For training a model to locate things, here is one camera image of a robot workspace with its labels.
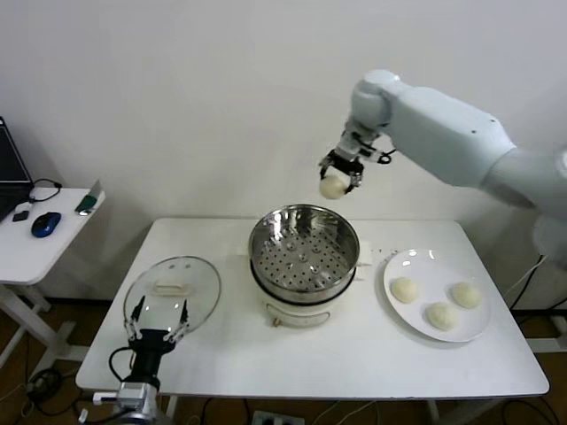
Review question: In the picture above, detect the round glass pot lid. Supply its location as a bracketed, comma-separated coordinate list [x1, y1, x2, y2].
[123, 255, 222, 334]

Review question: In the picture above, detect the white work table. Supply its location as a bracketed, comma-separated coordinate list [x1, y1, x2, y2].
[74, 216, 550, 425]

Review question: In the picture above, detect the round white plate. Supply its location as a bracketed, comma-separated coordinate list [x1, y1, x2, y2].
[383, 248, 493, 343]

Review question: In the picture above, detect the black wall cable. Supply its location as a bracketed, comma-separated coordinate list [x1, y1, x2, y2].
[509, 254, 547, 311]

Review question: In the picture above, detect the coiled black floor cable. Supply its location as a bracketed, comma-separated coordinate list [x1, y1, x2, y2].
[27, 369, 66, 404]

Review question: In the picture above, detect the black looped usb cable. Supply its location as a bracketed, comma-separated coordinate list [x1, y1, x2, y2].
[28, 179, 63, 205]

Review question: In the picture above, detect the white power strip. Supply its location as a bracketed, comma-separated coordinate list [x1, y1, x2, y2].
[251, 410, 307, 425]

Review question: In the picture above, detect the white wall cable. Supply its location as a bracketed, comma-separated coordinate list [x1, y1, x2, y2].
[504, 260, 545, 298]

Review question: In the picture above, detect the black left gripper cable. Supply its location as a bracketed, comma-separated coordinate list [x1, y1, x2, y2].
[91, 347, 135, 405]

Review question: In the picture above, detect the black laptop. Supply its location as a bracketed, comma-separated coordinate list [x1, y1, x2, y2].
[0, 117, 35, 222]

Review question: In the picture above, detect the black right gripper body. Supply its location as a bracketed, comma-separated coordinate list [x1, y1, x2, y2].
[326, 148, 366, 176]

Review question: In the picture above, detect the white steamed baozi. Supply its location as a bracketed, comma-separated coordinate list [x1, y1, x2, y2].
[451, 282, 483, 310]
[425, 302, 457, 331]
[319, 174, 349, 200]
[392, 277, 419, 305]

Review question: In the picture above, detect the stainless steel steamer basket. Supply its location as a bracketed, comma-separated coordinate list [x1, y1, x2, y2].
[247, 203, 361, 303]

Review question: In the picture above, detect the white side table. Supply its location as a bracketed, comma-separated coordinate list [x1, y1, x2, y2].
[0, 188, 107, 368]

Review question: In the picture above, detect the blue computer mouse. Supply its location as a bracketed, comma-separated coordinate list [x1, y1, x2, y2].
[30, 212, 63, 239]

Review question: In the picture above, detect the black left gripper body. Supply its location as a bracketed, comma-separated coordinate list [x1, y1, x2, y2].
[127, 328, 176, 384]

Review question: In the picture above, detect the green circuit board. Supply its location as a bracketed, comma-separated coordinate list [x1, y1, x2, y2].
[74, 193, 99, 218]

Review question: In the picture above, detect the white electric cooker base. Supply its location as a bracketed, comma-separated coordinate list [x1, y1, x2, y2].
[237, 230, 373, 328]

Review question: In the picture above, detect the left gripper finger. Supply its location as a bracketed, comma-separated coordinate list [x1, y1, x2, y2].
[162, 298, 191, 343]
[123, 295, 147, 341]

